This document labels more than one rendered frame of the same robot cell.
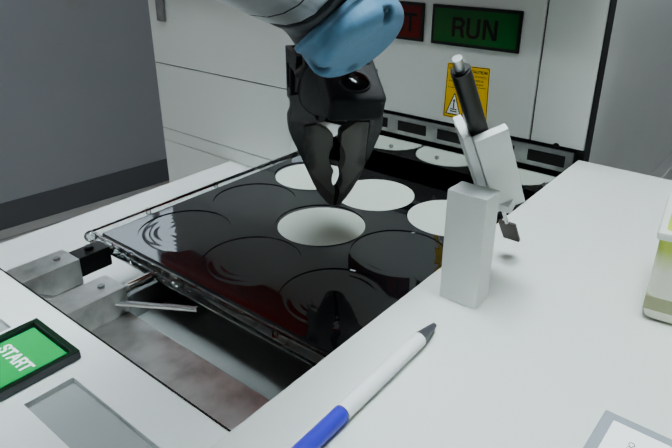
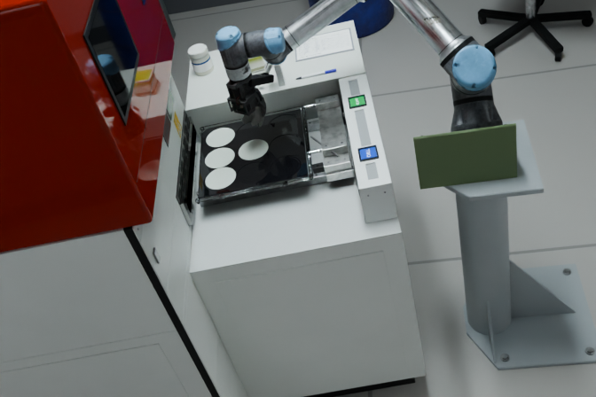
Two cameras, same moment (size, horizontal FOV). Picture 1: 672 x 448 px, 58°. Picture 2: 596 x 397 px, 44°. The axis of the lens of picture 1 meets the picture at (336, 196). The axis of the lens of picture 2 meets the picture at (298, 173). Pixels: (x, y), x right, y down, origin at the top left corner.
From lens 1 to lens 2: 2.53 m
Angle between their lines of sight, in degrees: 96
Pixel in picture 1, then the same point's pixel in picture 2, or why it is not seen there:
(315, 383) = (322, 79)
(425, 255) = (247, 127)
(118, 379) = (345, 93)
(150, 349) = (327, 136)
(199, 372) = (324, 127)
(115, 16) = not seen: outside the picture
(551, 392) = (296, 66)
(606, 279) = not seen: hidden behind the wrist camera
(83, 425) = (355, 89)
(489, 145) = not seen: hidden behind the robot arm
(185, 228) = (286, 167)
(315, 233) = (259, 146)
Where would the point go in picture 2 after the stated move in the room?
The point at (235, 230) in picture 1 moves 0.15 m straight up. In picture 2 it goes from (275, 159) to (263, 121)
